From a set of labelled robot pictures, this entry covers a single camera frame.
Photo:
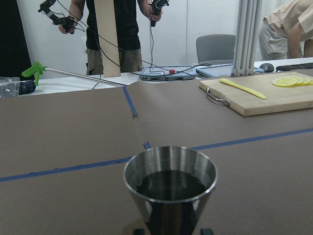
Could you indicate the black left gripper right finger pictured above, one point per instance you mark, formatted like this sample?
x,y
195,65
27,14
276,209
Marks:
x,y
206,231

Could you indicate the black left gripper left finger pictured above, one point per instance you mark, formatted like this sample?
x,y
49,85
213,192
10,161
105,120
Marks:
x,y
138,232

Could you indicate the bamboo cutting board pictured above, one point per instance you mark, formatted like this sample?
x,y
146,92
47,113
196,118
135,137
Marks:
x,y
278,99

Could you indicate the yellow plastic knife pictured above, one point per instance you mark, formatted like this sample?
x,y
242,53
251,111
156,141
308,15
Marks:
x,y
246,89

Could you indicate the grey teach pendant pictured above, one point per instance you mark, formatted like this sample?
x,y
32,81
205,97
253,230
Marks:
x,y
168,73

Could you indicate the lemon slice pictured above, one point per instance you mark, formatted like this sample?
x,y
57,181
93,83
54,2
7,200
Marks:
x,y
310,81
301,81
285,82

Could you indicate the grey computer mouse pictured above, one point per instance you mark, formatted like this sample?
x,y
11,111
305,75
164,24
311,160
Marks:
x,y
267,67

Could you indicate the grey office chair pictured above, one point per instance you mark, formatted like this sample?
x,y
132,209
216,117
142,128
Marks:
x,y
216,49

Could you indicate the black keyboard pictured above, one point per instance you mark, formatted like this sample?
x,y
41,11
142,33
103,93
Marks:
x,y
293,67

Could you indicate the clear plastic bag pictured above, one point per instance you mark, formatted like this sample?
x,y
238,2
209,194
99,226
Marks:
x,y
9,87

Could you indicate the person in beige clothes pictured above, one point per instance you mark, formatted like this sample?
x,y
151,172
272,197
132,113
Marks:
x,y
287,32

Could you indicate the wooden plank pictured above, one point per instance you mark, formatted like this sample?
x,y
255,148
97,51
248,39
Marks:
x,y
106,26

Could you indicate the green-handled reacher grabber tool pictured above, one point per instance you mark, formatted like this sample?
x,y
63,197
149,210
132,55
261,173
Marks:
x,y
37,69

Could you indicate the aluminium frame post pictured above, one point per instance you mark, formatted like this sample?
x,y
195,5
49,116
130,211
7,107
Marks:
x,y
246,37

